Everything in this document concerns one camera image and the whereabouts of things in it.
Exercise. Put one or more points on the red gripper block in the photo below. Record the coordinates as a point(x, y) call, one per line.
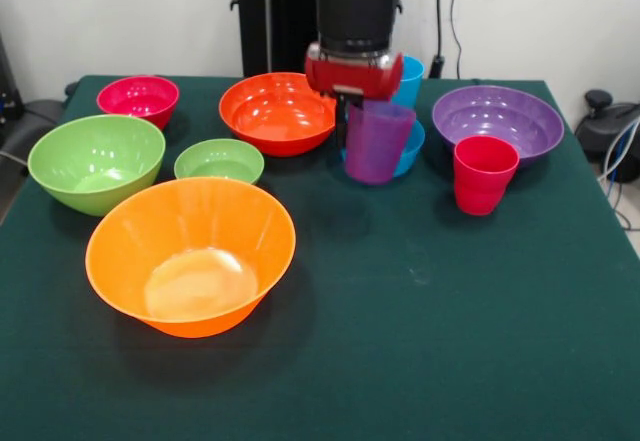
point(350, 76)

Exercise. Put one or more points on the purple cup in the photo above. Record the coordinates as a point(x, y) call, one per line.
point(375, 151)

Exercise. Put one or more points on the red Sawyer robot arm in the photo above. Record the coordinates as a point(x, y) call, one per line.
point(355, 11)

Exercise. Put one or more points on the blue cup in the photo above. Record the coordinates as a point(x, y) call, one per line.
point(411, 86)

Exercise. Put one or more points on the red bowl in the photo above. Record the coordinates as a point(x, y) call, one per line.
point(275, 121)

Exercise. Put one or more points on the blue bowl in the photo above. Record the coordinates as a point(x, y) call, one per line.
point(411, 153)

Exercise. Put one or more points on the small green bowl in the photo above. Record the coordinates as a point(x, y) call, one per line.
point(220, 161)

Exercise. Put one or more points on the purple bowl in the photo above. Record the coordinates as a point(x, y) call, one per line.
point(500, 116)

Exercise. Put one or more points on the pink cup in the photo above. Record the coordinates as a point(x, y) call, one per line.
point(482, 181)

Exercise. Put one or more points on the dark green tablecloth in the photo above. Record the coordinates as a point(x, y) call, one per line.
point(425, 286)

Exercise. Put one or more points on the large orange bowl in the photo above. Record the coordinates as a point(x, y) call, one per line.
point(190, 241)

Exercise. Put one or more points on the pink bowl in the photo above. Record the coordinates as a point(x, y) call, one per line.
point(137, 101)

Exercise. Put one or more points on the large green bowl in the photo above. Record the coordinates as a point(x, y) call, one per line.
point(95, 161)

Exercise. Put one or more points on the black equipment box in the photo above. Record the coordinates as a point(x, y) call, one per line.
point(7, 86)

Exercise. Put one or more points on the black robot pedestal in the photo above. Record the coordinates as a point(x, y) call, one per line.
point(280, 21)

